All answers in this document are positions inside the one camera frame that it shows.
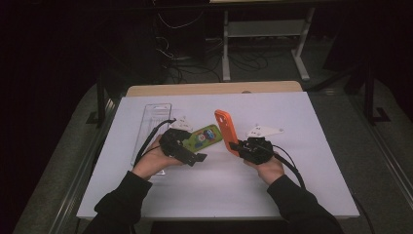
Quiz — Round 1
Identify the clear plastic slotted rack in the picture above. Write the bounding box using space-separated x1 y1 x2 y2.
130 102 173 176

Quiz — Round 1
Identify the grey metal frame rail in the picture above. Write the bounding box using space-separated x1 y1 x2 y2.
349 94 413 204
48 97 122 234

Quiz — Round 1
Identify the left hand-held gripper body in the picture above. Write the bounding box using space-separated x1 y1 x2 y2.
158 116 200 168

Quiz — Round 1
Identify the green cartoon print phone case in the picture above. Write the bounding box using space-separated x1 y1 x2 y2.
181 124 224 154

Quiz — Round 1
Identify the tangle of black floor cables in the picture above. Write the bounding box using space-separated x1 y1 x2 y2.
155 35 293 84

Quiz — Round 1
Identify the white hanging cable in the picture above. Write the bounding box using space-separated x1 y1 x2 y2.
157 11 205 30

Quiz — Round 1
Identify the orange phone case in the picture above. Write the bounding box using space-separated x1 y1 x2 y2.
213 108 244 158

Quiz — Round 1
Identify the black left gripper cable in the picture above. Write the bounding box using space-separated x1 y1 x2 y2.
132 118 178 169

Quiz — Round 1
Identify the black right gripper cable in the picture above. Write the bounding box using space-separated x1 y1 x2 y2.
272 144 378 234

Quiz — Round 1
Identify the black metal stand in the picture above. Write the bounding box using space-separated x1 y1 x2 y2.
86 72 110 129
362 62 393 127

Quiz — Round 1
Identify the white desk frame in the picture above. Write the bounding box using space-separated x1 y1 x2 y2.
221 6 317 83

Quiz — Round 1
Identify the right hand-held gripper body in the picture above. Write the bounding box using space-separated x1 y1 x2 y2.
238 124 284 166

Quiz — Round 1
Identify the person's right hand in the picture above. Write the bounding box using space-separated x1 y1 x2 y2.
243 155 286 187

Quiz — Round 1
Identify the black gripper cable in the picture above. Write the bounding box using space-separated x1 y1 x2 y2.
272 144 378 234
132 118 178 169

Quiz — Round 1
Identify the person's left hand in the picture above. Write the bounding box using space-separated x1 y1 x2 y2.
131 135 183 181

